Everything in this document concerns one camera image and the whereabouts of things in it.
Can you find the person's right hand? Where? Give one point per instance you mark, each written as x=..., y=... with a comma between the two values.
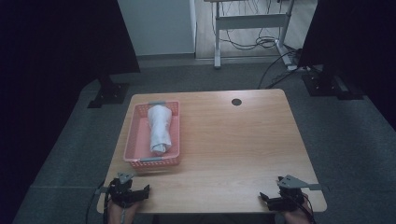
x=297, y=216

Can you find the black stand base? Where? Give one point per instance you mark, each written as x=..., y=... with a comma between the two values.
x=109, y=93
x=327, y=82

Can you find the white rolled towel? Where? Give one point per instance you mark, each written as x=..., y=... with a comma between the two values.
x=159, y=129

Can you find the black round table grommet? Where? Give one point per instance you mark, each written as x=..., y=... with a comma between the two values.
x=236, y=102

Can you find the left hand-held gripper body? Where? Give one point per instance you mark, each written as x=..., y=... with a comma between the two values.
x=121, y=189

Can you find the black curtain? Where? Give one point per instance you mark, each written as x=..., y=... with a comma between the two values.
x=351, y=34
x=62, y=46

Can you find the pink plastic basket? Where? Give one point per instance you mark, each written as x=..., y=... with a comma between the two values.
x=140, y=137

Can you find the person's left hand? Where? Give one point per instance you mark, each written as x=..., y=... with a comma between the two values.
x=120, y=214

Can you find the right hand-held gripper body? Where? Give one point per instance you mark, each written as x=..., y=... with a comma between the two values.
x=291, y=193

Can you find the white cabinet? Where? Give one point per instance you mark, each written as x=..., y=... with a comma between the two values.
x=158, y=26

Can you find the white metal desk frame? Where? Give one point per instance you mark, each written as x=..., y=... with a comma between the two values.
x=249, y=21

